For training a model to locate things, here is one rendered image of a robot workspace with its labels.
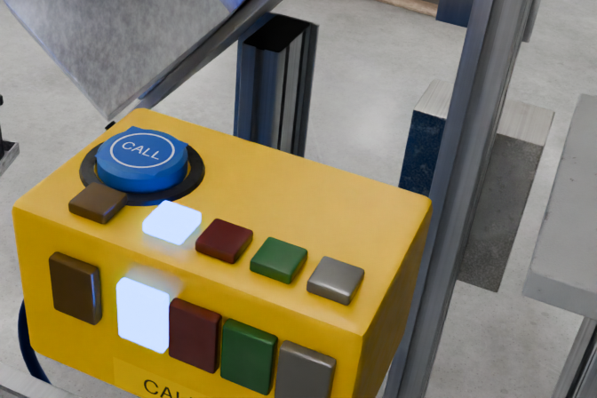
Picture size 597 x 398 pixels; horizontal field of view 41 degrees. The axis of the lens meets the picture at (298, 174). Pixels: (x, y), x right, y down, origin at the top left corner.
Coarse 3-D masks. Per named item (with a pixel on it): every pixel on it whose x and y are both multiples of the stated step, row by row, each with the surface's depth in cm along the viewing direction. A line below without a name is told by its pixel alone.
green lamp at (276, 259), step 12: (276, 240) 32; (264, 252) 31; (276, 252) 31; (288, 252) 31; (300, 252) 31; (252, 264) 31; (264, 264) 30; (276, 264) 30; (288, 264) 31; (300, 264) 31; (276, 276) 30; (288, 276) 30
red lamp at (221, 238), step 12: (216, 228) 32; (228, 228) 32; (240, 228) 32; (204, 240) 31; (216, 240) 31; (228, 240) 31; (240, 240) 31; (204, 252) 31; (216, 252) 31; (228, 252) 31; (240, 252) 31
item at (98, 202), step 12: (84, 192) 33; (96, 192) 33; (108, 192) 33; (120, 192) 33; (72, 204) 32; (84, 204) 32; (96, 204) 32; (108, 204) 33; (120, 204) 33; (84, 216) 32; (96, 216) 32; (108, 216) 32
